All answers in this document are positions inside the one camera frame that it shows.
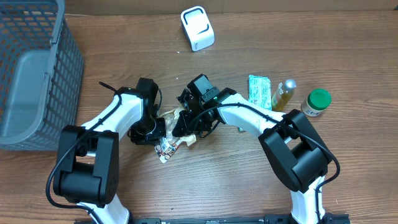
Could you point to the green lid labelled jar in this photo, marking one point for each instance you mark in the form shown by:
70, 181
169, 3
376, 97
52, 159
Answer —
316, 102

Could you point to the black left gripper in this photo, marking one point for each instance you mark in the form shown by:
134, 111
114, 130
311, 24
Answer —
140, 140

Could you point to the teal tissue pack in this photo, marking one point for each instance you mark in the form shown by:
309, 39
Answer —
241, 130

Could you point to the brown snack bag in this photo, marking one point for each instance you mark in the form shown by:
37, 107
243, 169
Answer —
169, 144

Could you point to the white barcode scanner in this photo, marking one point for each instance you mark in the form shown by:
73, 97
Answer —
197, 28

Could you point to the yellow liquid bottle silver cap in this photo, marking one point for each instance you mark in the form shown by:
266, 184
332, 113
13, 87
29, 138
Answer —
283, 94

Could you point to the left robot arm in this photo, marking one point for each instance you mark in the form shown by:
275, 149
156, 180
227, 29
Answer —
86, 174

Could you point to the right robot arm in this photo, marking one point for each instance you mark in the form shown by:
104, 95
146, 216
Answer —
295, 151

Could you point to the teal wet wipes pack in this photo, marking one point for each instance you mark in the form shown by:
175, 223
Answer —
260, 91

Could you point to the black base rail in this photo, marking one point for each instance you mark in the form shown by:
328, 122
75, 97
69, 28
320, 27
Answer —
329, 218

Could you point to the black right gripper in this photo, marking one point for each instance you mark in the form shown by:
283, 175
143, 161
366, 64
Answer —
183, 123

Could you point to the dark grey plastic basket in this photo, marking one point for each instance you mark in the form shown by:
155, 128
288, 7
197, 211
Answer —
42, 69

